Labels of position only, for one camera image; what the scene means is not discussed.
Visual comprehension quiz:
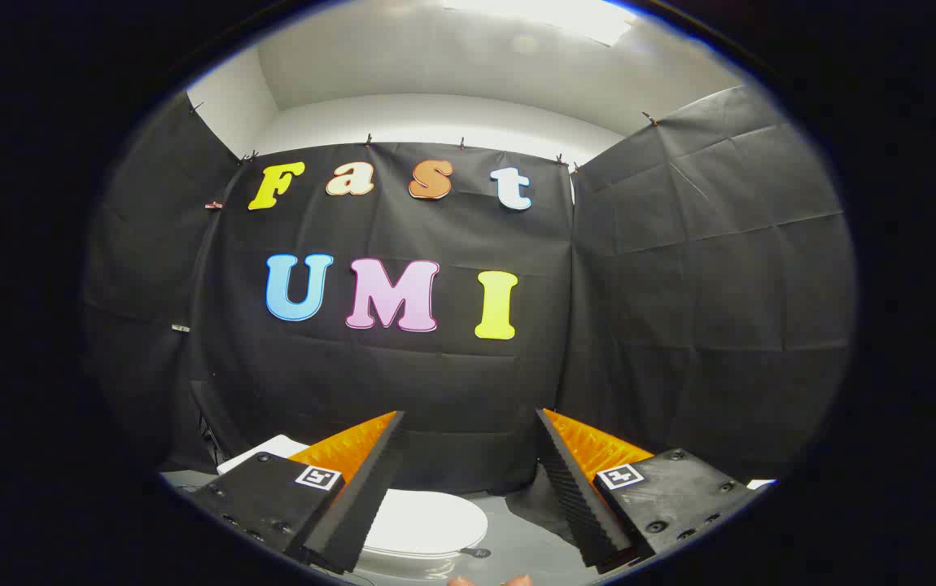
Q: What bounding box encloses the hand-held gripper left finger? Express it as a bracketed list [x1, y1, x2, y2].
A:
[189, 411, 405, 575]

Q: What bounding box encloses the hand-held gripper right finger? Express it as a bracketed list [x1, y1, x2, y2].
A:
[535, 408, 762, 571]

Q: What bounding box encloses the white toilet lid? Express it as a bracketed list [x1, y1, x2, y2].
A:
[361, 488, 490, 559]

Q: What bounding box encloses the white toilet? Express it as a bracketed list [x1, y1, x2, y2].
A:
[217, 435, 492, 580]

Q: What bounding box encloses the black backdrop cloth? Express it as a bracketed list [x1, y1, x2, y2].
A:
[81, 85, 858, 497]

